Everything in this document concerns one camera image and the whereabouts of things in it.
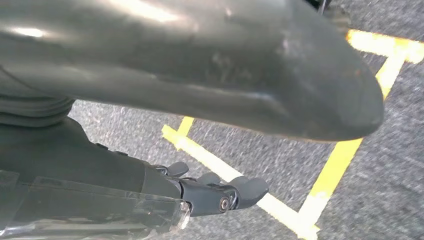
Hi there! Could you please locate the yellow floor tape square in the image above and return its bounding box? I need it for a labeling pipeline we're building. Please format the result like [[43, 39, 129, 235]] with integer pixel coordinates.
[[161, 29, 424, 240]]

